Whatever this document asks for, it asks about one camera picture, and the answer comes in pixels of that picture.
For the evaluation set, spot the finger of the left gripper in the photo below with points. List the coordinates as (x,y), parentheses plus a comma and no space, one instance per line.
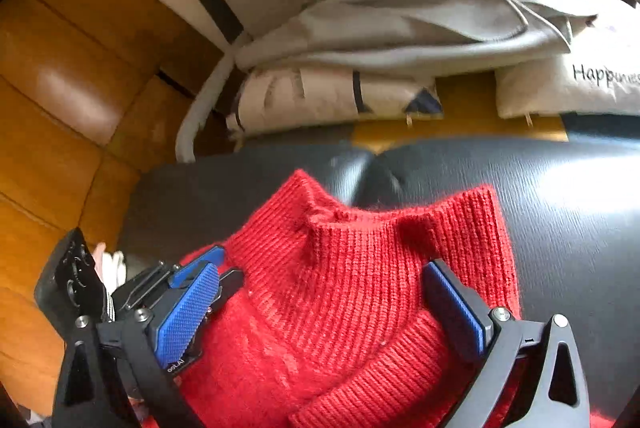
(213,256)

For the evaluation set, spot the white curved tube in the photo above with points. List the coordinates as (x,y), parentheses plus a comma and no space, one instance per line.
(197,115)

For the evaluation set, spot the white patterned pillow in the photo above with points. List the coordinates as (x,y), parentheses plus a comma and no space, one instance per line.
(282,99)

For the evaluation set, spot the red knitted sweater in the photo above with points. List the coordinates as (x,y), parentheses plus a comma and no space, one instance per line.
(330,328)

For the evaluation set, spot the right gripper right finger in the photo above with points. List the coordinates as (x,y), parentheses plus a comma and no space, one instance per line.
(535,365)

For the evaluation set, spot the white Happiness pillow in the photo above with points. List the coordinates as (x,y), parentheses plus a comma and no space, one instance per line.
(599,76)

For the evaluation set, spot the grey garment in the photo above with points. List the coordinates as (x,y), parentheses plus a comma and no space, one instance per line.
(413,37)

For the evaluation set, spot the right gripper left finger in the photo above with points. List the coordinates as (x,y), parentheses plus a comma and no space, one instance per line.
(90,390)

